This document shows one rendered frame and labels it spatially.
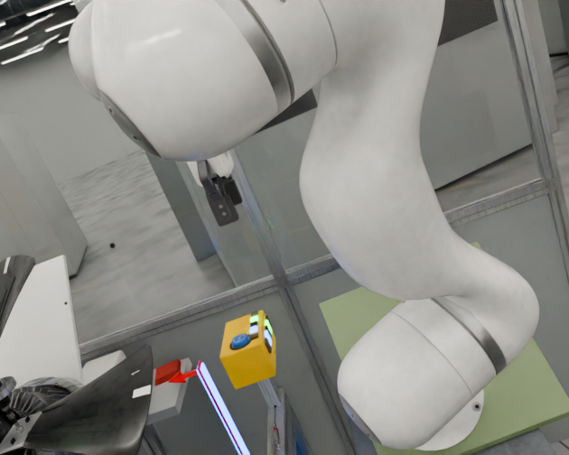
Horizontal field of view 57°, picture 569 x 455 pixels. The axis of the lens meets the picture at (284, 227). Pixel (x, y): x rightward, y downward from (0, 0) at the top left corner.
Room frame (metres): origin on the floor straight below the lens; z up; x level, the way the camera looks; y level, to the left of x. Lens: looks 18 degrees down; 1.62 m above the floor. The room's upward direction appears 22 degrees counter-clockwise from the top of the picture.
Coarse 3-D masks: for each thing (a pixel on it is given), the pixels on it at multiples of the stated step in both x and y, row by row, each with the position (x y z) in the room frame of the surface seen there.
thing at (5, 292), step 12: (0, 264) 1.06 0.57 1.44; (12, 264) 1.01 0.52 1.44; (24, 264) 0.97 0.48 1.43; (0, 276) 1.03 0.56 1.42; (12, 276) 0.97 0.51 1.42; (24, 276) 0.94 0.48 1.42; (0, 288) 1.00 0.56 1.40; (12, 288) 0.95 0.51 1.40; (0, 300) 0.97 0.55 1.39; (12, 300) 0.93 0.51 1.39; (0, 312) 0.94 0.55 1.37; (0, 324) 0.92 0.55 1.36; (0, 336) 0.90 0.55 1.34
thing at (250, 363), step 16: (240, 320) 1.15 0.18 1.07; (224, 336) 1.11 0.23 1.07; (272, 336) 1.13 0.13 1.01; (224, 352) 1.03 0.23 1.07; (240, 352) 1.01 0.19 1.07; (256, 352) 1.01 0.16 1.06; (272, 352) 1.06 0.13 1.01; (240, 368) 1.01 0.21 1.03; (256, 368) 1.01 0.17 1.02; (272, 368) 1.01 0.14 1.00; (240, 384) 1.02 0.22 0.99
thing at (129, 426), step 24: (144, 360) 0.86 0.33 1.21; (96, 384) 0.87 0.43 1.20; (120, 384) 0.83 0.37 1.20; (144, 384) 0.81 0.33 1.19; (48, 408) 0.86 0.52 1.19; (72, 408) 0.82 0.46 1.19; (96, 408) 0.80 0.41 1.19; (120, 408) 0.78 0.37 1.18; (144, 408) 0.76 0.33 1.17; (48, 432) 0.79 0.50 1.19; (72, 432) 0.77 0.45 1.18; (96, 432) 0.75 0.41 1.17; (120, 432) 0.74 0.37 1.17; (144, 432) 0.73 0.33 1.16
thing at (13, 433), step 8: (32, 416) 0.87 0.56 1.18; (24, 424) 0.85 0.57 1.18; (32, 424) 0.84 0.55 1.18; (8, 432) 0.85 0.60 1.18; (16, 432) 0.84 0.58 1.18; (24, 432) 0.82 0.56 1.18; (8, 440) 0.82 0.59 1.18; (16, 440) 0.81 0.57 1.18; (24, 440) 0.80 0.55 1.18; (0, 448) 0.81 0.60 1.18; (8, 448) 0.79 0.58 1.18; (16, 448) 0.79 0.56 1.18
